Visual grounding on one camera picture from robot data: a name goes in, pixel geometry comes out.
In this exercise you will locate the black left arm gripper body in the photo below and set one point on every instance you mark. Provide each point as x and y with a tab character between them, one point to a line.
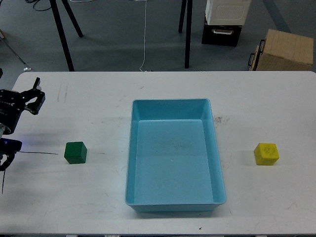
11	108

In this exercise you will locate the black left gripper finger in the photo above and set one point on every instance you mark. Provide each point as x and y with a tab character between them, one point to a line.
33	98

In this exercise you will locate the green wooden cube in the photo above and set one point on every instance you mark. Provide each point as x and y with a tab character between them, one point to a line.
75	152

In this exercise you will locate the yellow wooden cube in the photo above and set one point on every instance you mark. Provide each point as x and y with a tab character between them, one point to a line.
266	154

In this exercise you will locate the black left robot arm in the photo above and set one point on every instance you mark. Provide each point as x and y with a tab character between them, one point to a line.
8	149

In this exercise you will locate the black slanted leg center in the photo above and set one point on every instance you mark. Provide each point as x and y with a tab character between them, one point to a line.
182	15

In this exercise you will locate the black table leg center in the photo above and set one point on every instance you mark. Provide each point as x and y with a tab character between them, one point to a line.
189	8

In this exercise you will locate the black slanted table leg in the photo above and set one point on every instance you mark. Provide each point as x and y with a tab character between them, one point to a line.
72	18

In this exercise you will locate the black table leg far left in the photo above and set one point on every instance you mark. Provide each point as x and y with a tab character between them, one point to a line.
61	34

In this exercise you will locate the light blue plastic bin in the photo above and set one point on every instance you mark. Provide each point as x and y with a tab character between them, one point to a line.
173	159

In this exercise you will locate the thin black cable tie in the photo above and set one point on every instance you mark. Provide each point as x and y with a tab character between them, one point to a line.
46	153

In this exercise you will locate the black storage box with handle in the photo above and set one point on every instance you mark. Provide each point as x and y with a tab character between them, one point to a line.
224	35

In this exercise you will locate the wooden crate with black handles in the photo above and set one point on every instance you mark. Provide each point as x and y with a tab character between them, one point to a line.
281	51

